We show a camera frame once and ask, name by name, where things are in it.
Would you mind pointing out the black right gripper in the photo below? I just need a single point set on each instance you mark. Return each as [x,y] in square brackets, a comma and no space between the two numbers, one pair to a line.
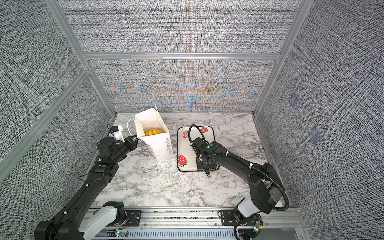
[199,166]

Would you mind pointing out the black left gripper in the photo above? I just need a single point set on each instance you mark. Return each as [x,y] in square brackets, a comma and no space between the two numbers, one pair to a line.
[129,141]

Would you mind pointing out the white paper gift bag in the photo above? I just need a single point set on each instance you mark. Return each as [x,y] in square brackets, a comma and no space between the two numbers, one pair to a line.
[160,144]

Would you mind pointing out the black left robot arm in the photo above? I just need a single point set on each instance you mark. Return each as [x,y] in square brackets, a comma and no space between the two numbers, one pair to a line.
[67,223]

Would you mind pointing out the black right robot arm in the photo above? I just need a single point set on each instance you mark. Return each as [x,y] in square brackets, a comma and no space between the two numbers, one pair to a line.
[267,192]

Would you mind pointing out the white strawberry tray black rim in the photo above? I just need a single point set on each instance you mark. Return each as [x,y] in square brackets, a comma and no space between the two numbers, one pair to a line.
[186,161]

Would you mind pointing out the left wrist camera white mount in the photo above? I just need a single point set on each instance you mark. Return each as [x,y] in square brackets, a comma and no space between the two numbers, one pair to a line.
[116,132]

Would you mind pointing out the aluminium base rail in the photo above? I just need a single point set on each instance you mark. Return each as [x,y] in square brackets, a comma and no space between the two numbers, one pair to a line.
[206,223]

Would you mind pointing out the aluminium cage frame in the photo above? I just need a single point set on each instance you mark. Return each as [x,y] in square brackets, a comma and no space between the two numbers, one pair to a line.
[64,75]

